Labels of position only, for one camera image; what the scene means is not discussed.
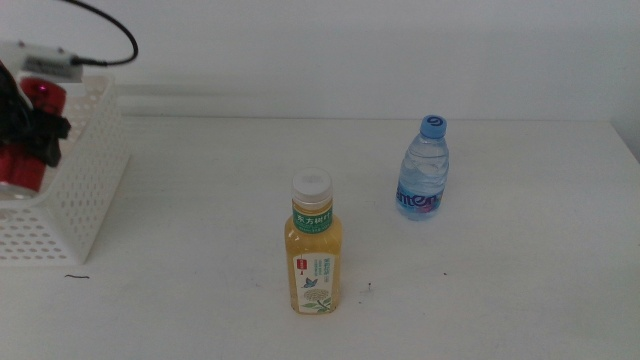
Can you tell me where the yellow tea bottle white cap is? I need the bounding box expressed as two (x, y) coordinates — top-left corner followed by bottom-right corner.
(284, 167), (344, 316)

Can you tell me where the black left camera cable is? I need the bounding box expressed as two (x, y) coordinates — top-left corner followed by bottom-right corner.
(59, 0), (140, 68)

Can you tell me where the white perforated plastic basket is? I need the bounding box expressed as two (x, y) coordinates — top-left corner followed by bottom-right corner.
(0, 74), (132, 266)

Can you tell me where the clear water bottle blue cap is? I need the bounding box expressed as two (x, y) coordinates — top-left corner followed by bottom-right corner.
(394, 114), (450, 222)

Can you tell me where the red soda can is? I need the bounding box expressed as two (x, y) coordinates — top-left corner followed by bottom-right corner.
(0, 77), (68, 194)

